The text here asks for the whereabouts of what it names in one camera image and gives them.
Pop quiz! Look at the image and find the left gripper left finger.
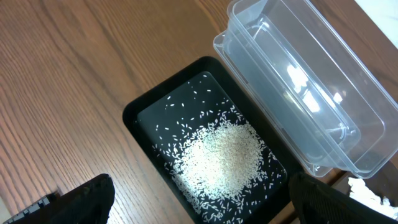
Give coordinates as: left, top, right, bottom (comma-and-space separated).
4, 174, 115, 224

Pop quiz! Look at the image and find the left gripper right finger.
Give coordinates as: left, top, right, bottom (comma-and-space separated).
289, 172, 397, 224

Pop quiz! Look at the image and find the black plastic tray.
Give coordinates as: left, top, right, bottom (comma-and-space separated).
123, 57, 302, 223

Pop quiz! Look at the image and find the brown serving tray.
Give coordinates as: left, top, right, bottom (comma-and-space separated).
332, 162, 397, 207

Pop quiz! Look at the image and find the clear plastic bin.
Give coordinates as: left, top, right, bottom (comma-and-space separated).
213, 0, 397, 179

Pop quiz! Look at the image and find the white tissue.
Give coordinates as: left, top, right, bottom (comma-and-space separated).
348, 177, 397, 220

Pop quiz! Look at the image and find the pile of white rice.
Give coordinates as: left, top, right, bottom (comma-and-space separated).
155, 105, 273, 223

